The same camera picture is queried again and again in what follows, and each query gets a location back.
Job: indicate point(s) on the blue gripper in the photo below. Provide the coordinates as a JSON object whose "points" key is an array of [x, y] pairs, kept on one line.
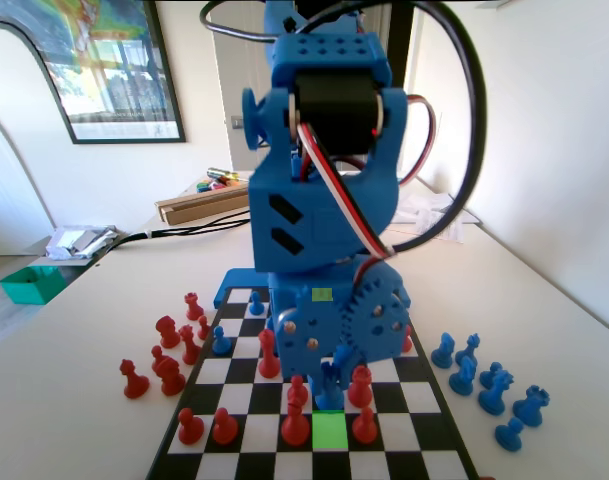
{"points": [[309, 320]]}

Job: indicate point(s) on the long cardboard box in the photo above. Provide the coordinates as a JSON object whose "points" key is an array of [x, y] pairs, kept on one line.
{"points": [[204, 207]]}

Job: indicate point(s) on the colourful marker set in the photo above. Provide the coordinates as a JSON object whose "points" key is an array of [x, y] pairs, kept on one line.
{"points": [[216, 186]]}

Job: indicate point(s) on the red chess pawn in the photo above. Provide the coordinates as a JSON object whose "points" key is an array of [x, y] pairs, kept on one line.
{"points": [[204, 330], [135, 384], [190, 429], [365, 427], [158, 356], [225, 429], [409, 340], [298, 390]]}

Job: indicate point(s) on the black framed poster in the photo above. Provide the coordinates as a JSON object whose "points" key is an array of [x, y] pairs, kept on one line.
{"points": [[114, 75]]}

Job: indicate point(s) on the printed paper sheet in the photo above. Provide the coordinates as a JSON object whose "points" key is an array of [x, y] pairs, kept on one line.
{"points": [[456, 231]]}

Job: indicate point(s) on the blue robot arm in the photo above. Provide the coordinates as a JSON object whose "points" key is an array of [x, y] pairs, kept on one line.
{"points": [[329, 225]]}

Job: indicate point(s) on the silver yellow tube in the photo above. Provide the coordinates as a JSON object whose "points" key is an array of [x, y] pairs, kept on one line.
{"points": [[221, 173]]}

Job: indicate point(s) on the pile of papers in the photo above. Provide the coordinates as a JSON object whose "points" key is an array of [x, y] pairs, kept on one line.
{"points": [[79, 240]]}

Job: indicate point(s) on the green plastic bin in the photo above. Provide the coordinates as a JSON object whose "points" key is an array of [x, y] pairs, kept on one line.
{"points": [[31, 287]]}

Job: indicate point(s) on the red chess queen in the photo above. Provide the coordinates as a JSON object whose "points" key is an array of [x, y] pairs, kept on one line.
{"points": [[361, 391]]}

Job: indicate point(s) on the white paper stack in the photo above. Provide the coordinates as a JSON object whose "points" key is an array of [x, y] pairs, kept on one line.
{"points": [[424, 202]]}

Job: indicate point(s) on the blue chess pawn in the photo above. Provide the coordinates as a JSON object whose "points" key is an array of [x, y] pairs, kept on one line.
{"points": [[255, 305], [509, 436], [221, 342], [489, 375]]}

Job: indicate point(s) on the black and white chessboard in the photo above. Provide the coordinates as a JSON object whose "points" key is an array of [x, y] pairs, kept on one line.
{"points": [[234, 400]]}

